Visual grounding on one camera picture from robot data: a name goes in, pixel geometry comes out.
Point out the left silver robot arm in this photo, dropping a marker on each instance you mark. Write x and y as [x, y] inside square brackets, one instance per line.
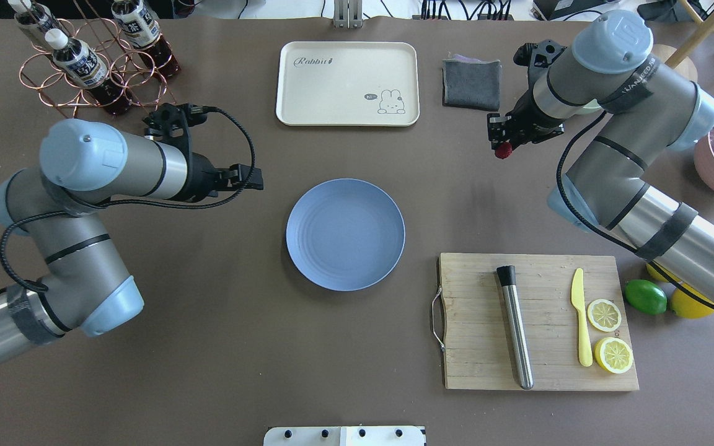
[66, 271]

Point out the lemon half thick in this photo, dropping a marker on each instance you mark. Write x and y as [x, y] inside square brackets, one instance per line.
[613, 355]

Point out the blue plate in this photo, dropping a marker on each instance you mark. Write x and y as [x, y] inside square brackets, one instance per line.
[345, 235]

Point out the copper wire bottle rack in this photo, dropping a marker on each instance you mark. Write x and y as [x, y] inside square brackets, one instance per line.
[110, 63]

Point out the wooden cutting board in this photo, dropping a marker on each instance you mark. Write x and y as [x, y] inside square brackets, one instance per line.
[478, 352]

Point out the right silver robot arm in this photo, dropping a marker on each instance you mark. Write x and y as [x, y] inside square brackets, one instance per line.
[652, 108]

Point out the yellow plastic knife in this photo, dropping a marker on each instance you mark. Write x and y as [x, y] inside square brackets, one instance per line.
[585, 356]

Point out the cream rabbit tray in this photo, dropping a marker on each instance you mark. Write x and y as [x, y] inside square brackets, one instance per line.
[348, 84]

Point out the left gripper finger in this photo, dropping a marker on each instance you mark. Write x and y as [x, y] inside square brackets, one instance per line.
[254, 182]

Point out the red strawberry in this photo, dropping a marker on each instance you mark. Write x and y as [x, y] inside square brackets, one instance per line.
[503, 150]

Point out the tea bottle lower left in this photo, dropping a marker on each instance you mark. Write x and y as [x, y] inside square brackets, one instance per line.
[142, 31]

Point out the lemon slice flat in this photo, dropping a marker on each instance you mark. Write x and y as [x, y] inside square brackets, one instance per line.
[604, 315]

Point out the grey folded cloth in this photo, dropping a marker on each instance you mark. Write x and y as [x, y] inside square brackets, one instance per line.
[471, 83]

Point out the yellow lemon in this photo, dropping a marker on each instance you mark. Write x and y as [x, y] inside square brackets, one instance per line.
[661, 274]
[685, 306]

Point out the steel muddler black tip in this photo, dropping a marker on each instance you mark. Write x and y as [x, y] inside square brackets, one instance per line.
[522, 361]

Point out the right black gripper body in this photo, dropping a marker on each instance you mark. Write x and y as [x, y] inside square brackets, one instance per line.
[528, 119]

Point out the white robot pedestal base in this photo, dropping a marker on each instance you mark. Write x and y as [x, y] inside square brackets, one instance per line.
[346, 435]

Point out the green lime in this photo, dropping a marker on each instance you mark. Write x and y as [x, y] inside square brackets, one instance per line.
[645, 296]

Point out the wooden glass drying tree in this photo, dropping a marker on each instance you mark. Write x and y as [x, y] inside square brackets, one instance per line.
[702, 28]

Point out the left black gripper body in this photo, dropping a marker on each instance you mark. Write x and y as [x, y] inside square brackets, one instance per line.
[201, 179]

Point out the tea bottle lower right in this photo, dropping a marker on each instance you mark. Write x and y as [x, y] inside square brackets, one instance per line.
[34, 20]

